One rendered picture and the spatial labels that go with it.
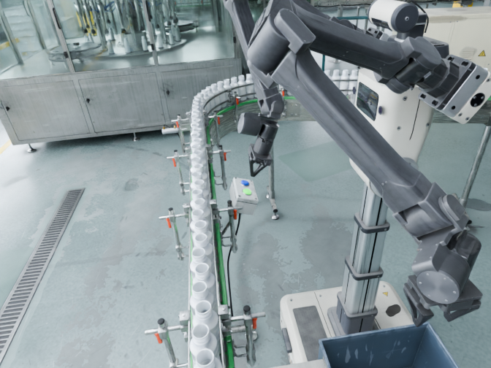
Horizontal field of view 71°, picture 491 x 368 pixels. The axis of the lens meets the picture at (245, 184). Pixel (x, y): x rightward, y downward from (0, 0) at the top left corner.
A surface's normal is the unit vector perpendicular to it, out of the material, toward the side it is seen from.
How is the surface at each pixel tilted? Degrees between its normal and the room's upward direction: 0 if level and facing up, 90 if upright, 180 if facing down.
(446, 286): 89
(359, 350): 90
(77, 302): 0
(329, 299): 0
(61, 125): 90
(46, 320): 0
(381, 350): 90
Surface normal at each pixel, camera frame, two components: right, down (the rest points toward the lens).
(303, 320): -0.06, -0.84
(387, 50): 0.37, -0.38
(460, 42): -0.18, 0.55
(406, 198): -0.59, 0.52
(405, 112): 0.13, 0.53
